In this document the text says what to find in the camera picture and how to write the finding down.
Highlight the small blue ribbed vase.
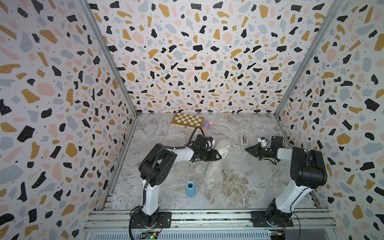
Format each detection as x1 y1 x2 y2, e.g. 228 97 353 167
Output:
186 181 197 198

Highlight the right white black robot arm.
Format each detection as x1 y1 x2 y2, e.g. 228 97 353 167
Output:
245 135 328 227

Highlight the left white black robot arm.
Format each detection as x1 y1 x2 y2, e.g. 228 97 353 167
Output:
132 134 222 228

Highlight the clear tape dispenser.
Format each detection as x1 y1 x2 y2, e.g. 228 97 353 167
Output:
239 133 249 150

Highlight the purple orange small toy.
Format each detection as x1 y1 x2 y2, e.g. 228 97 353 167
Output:
203 121 210 131

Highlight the wooden chessboard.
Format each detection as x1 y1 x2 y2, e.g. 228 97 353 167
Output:
171 113 205 130

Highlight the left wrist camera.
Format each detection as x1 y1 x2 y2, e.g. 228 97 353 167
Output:
206 137 215 149

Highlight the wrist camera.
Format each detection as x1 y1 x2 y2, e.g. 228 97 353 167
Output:
258 137 270 148
206 137 215 149

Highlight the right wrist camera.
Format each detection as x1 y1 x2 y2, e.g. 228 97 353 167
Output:
258 137 270 148

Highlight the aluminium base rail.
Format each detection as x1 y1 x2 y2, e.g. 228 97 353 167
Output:
80 209 342 240

